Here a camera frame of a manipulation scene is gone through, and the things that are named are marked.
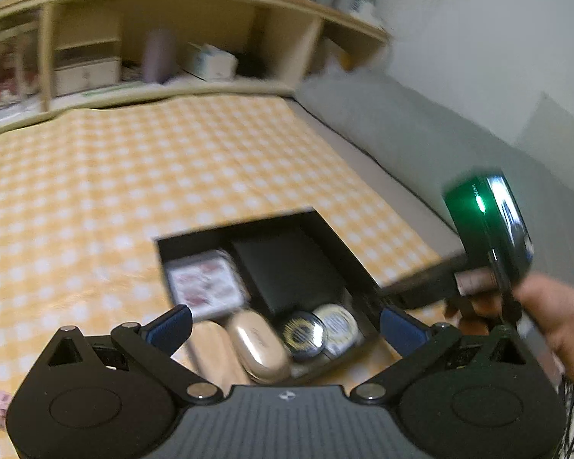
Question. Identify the round black tin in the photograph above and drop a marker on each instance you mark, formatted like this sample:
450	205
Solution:
303	334

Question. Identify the black wallet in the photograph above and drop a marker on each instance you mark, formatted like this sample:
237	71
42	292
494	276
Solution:
292	272

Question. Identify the yellow checkered mat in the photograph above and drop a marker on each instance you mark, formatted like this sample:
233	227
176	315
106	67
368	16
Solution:
124	177

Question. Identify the person's right hand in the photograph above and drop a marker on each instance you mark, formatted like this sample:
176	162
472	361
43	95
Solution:
564	315

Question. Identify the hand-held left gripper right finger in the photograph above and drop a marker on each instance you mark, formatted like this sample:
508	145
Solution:
402	330

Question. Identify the black box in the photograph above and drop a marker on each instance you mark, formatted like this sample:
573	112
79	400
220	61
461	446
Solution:
191	244

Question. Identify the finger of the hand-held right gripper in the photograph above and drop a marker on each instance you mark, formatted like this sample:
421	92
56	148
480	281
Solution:
421	289

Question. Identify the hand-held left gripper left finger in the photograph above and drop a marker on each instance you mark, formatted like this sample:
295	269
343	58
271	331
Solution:
172	329

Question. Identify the tissue box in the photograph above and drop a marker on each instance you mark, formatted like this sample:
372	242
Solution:
210	62

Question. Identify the clear doll case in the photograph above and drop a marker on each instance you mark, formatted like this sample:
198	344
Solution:
5	76

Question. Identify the patterned card packet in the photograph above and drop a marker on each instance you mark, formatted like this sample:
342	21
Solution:
203	282

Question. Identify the white drawer box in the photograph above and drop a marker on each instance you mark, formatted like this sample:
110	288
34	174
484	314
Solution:
86	74

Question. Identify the beige earbud case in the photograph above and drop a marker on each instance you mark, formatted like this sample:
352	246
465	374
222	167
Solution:
258	344

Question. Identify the purple container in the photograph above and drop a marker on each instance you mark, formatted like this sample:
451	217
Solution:
159	57

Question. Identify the oval wooden case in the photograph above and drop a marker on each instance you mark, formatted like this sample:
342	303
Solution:
215	349

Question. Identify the grey pillow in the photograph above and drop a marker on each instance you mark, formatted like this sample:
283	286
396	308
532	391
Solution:
387	124

